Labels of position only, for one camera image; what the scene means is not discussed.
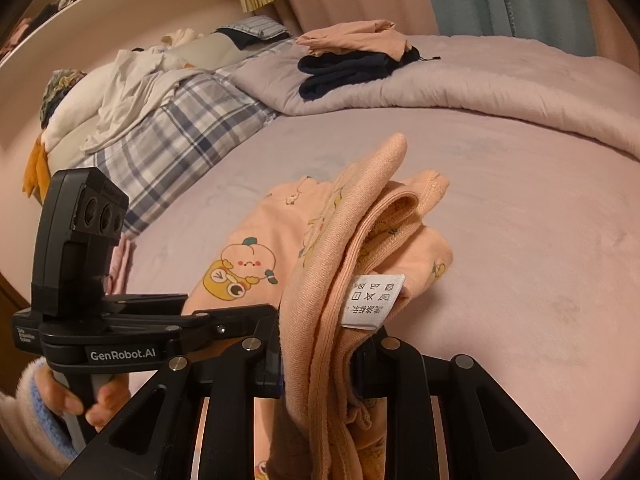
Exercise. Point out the peach cartoon print shirt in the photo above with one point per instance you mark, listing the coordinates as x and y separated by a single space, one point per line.
325 360

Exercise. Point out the person's left hand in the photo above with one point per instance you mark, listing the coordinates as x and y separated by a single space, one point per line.
110 402

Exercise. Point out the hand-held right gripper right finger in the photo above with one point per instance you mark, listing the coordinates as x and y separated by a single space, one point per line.
380 370

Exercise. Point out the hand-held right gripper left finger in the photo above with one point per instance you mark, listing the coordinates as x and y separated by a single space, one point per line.
267 375

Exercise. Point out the blue plaid bedding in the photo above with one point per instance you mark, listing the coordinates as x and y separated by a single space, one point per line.
165 160

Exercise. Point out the multicolour knit item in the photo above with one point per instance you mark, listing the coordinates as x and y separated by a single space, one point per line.
57 92

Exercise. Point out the blue striped pillow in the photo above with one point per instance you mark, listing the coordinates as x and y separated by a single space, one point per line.
255 27

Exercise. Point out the grey quilt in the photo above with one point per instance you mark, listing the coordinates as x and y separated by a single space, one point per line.
475 75

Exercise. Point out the person's left forearm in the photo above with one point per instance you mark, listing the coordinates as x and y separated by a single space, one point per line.
27 420

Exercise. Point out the orange cloth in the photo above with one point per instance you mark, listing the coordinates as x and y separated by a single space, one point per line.
37 170

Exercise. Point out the white cabinet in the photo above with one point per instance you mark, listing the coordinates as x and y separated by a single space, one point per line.
100 15

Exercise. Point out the white crumpled cloth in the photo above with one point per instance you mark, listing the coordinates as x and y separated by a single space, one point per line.
130 90

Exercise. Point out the folded navy garment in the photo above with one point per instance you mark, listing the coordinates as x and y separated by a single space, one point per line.
345 72

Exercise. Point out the pink bed sheet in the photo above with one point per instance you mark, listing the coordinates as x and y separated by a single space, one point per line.
525 235

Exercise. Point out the small pink cloth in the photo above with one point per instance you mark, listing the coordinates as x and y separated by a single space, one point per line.
122 262

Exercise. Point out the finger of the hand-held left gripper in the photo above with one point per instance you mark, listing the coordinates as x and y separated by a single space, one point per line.
150 302
235 319

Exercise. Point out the folded peach garment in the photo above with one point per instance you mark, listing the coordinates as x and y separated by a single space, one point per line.
350 35

